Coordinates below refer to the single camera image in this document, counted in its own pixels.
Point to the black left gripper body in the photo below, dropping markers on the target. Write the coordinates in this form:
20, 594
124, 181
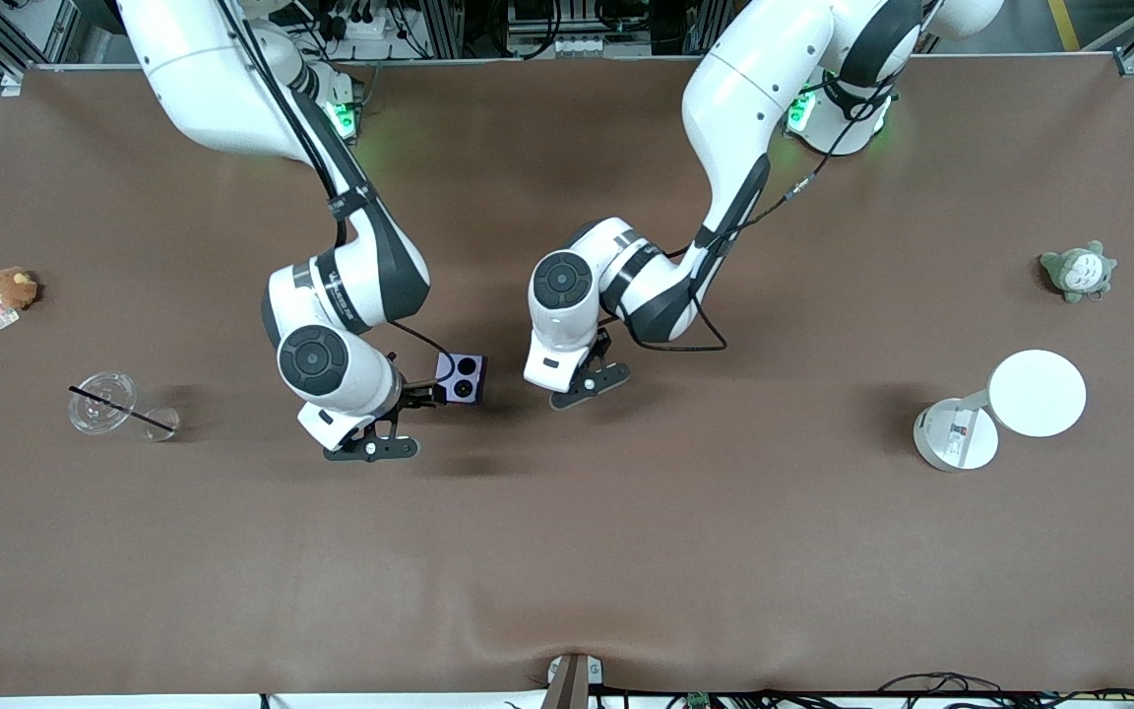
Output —
602, 347

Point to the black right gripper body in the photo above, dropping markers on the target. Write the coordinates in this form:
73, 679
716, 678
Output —
416, 392

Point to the purple flip phone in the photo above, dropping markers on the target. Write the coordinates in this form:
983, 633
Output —
466, 377

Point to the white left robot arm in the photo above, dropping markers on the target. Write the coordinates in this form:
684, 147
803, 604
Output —
754, 89

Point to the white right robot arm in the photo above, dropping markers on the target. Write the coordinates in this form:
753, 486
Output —
232, 89

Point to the black drinking straw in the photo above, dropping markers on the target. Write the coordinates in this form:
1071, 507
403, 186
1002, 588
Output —
124, 410

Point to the long white power strip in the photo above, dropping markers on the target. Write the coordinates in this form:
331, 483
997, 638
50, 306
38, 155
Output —
582, 45

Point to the clear plastic cup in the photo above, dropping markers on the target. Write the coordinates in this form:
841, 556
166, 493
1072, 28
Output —
102, 402

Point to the white power strip with plugs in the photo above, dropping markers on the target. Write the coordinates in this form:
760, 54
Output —
362, 25

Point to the brown plush toy with tag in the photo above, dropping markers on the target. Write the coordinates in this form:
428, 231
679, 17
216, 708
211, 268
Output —
13, 288

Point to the white desk lamp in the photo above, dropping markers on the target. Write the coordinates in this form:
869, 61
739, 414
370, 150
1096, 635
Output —
1035, 394

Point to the grey totoro plush toy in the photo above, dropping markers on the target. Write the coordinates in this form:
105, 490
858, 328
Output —
1077, 272

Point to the camera mount post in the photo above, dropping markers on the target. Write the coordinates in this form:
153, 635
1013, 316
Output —
574, 679

